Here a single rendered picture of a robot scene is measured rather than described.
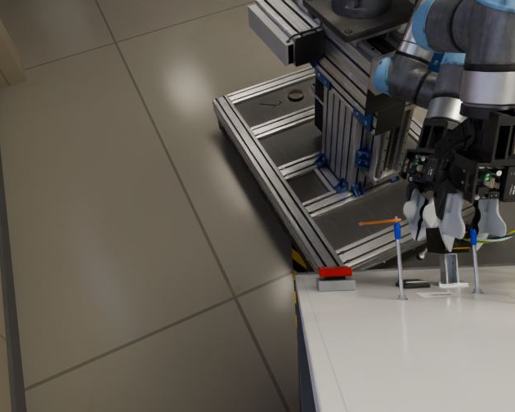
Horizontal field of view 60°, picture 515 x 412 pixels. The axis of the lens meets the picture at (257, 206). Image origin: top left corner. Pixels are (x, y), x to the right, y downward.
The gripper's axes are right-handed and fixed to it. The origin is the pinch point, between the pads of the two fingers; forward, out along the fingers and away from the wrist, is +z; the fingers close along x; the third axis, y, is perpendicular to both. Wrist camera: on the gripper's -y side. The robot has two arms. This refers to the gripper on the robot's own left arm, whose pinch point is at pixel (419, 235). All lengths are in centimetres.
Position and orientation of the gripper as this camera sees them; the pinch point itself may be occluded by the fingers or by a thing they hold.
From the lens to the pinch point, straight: 87.6
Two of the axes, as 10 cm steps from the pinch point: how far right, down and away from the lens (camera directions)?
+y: -6.4, -2.6, -7.2
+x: 7.1, 1.6, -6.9
